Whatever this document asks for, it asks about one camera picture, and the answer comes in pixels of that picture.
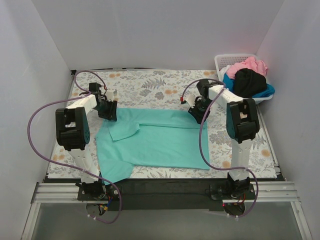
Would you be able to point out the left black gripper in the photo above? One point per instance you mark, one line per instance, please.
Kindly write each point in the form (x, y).
(108, 110)

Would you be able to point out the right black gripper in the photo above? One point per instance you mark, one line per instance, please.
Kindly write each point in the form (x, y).
(198, 113)

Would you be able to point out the teal t shirt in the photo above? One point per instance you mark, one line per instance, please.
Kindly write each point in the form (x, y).
(164, 138)

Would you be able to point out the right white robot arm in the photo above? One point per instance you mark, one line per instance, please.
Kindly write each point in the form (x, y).
(242, 125)

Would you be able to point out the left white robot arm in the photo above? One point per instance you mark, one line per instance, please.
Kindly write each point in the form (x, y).
(73, 133)

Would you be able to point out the blue t shirt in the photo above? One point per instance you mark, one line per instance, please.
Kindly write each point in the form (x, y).
(229, 83)

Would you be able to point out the white plastic laundry basket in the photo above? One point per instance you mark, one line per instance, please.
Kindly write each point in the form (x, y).
(223, 60)

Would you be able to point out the black t shirt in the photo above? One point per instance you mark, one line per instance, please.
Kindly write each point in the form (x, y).
(248, 83)

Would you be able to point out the pink t shirt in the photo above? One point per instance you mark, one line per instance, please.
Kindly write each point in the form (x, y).
(250, 63)

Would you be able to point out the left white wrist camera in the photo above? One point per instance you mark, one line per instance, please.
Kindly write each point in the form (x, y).
(110, 94)

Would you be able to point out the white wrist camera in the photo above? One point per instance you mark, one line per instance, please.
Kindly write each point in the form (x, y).
(110, 94)
(190, 100)

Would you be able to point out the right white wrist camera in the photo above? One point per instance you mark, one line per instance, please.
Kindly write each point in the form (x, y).
(190, 100)

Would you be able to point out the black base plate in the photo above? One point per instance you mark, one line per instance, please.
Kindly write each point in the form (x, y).
(164, 194)

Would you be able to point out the aluminium frame rail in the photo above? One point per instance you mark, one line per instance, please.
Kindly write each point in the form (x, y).
(57, 214)

